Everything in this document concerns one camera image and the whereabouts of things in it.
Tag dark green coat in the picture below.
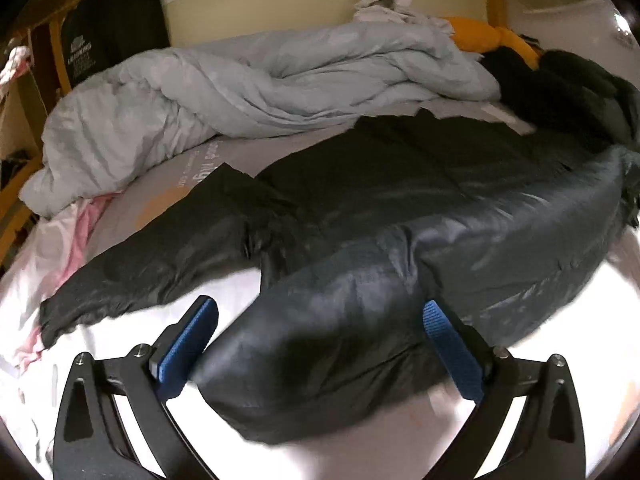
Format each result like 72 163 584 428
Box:
480 49 640 146

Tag orange garment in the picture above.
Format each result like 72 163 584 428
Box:
445 16 543 68

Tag bed with pale sheet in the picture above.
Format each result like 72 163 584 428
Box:
0 95 640 480

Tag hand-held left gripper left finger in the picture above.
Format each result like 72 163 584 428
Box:
52 296 221 480

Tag black puffer jacket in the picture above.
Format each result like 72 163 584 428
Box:
39 109 640 445

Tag light blue duvet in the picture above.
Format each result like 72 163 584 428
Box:
20 22 502 218

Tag pale grey crumpled clothes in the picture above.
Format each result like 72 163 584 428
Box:
352 0 453 36

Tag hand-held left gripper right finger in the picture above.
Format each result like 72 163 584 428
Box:
422 300 586 480

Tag pink and white cloth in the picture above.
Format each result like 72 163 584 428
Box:
0 192 123 376

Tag black printed cushion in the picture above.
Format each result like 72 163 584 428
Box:
61 0 170 92

